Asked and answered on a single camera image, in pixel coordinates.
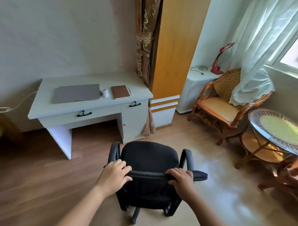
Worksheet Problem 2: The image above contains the person's left forearm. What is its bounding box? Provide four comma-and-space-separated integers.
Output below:
56, 185, 109, 226

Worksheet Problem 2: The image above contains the brown notebook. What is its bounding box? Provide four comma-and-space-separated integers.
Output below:
111, 85, 132, 100

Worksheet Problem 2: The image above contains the red desk lamp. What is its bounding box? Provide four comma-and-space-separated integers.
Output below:
210, 42, 236, 75

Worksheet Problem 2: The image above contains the brown patterned curtain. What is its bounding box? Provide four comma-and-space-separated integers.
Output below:
134, 0, 161, 138

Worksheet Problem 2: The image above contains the person's right hand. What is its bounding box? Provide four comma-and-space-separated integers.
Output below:
165, 168, 198, 203

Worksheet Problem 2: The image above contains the person's right forearm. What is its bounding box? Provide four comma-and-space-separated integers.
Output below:
186, 193, 224, 226

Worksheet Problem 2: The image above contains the white checked curtain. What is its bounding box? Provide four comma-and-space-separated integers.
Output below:
229, 0, 298, 106

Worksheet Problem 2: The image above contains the white charging cable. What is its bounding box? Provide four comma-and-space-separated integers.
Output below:
0, 91, 38, 114

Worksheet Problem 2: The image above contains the orange wicker armchair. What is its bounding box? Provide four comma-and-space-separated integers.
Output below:
257, 158, 298, 201
187, 68, 273, 146

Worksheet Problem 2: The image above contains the white cabinet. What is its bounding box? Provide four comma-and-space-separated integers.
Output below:
176, 66, 223, 115

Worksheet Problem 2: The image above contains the white desk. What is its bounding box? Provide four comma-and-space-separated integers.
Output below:
27, 71, 154, 160

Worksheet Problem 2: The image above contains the green window frame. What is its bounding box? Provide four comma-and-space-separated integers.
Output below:
264, 35, 298, 79

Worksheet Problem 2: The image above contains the round glass wicker table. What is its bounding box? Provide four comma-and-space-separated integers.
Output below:
234, 108, 298, 170

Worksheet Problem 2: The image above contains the silver laptop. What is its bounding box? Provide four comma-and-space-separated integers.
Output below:
52, 84, 101, 104

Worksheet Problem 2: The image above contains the person's left hand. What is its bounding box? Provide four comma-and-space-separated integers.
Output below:
95, 159, 133, 198

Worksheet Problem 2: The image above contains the black office chair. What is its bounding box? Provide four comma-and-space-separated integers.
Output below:
103, 141, 208, 224

